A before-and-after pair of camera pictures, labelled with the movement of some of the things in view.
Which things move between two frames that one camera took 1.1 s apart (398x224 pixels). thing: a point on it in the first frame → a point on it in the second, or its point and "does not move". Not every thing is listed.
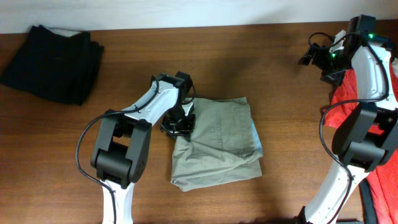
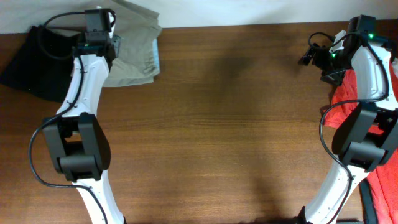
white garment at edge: (395, 66) does not move
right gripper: (321, 51) does not move
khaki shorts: (225, 147) → (137, 61)
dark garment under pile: (368, 203) does not move
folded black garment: (56, 64) does not move
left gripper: (186, 126) → (114, 37)
